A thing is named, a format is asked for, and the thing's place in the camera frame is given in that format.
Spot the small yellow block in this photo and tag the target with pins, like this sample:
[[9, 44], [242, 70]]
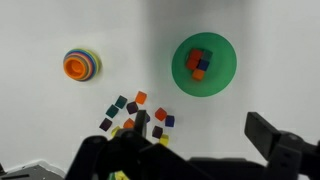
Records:
[[163, 140], [115, 130]]

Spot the green bowl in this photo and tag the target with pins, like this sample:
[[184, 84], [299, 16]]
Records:
[[220, 80]]

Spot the small orange block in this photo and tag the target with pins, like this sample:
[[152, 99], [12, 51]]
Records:
[[198, 74], [141, 97], [128, 123]]

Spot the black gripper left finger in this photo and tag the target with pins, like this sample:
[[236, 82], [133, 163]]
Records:
[[140, 121]]

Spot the colourful toy block cluster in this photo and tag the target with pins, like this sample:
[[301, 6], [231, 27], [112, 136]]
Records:
[[118, 176]]

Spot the grey metal plate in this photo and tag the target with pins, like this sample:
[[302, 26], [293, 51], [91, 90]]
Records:
[[30, 173]]

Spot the rainbow stacking cups toy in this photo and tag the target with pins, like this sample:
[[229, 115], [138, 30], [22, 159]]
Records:
[[75, 66]]

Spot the small teal block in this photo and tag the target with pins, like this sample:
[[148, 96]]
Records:
[[112, 111], [121, 101], [207, 54]]

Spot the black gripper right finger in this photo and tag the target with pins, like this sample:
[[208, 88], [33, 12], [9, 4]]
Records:
[[263, 133]]

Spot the small purple block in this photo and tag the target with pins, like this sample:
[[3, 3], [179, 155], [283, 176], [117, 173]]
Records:
[[132, 107], [105, 124], [157, 132]]

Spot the small blue block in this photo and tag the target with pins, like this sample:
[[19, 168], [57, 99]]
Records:
[[148, 117], [169, 121], [203, 64]]

